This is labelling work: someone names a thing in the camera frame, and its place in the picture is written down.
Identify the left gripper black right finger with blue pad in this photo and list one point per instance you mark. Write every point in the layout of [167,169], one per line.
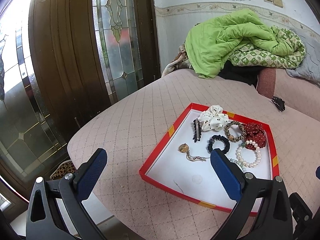
[273,220]

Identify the beige patterned fabric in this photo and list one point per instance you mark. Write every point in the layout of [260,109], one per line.
[181,61]

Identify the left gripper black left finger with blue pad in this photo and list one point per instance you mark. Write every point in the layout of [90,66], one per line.
[44,219]

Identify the silver black hair clip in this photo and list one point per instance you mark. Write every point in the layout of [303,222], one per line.
[197,130]

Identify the grey quilted pillow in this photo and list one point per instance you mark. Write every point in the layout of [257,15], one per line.
[309,67]

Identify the dark wooden glass door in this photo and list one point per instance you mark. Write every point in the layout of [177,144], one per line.
[63,62]

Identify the red polka dot scrunchie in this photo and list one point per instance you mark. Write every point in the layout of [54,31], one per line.
[255,133]

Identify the pink bolster pillow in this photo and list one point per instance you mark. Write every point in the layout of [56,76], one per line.
[298,94]

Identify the white cherry print scrunchie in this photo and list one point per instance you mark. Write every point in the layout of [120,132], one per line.
[213,119]

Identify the green quilted blanket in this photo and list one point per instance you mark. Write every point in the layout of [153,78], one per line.
[242,38]

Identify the pink quilted bed cover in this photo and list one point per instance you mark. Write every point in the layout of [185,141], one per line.
[130,130]

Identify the gold wall switch plates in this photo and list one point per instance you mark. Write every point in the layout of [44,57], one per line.
[278,3]

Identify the black scrunchie with bead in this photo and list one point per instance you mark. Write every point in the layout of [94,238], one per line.
[220,138]

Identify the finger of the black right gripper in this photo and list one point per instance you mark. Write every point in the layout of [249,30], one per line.
[307,226]

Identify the red box white interior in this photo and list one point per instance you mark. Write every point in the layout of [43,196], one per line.
[168,169]

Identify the black claw hair clip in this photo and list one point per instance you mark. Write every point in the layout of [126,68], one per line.
[279,103]

